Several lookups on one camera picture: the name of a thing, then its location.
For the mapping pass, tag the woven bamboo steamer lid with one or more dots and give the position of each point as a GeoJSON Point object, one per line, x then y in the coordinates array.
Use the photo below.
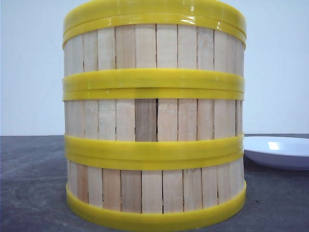
{"type": "Point", "coordinates": [209, 9]}

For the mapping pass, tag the white plate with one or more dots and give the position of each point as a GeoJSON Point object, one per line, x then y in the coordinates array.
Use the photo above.
{"type": "Point", "coordinates": [278, 152]}

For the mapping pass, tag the bamboo steamer basket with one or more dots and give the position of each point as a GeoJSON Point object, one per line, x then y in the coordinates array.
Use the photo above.
{"type": "Point", "coordinates": [152, 134]}
{"type": "Point", "coordinates": [156, 201]}
{"type": "Point", "coordinates": [152, 55]}

